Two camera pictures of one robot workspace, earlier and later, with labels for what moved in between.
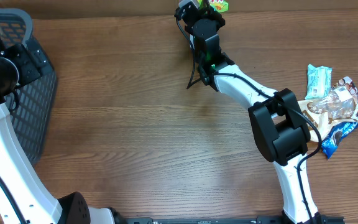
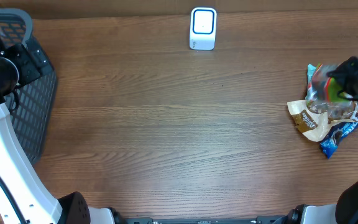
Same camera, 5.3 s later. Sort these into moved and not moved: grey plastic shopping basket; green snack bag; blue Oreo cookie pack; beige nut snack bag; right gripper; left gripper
Moved: green snack bag; right gripper
Not moved: grey plastic shopping basket; blue Oreo cookie pack; beige nut snack bag; left gripper
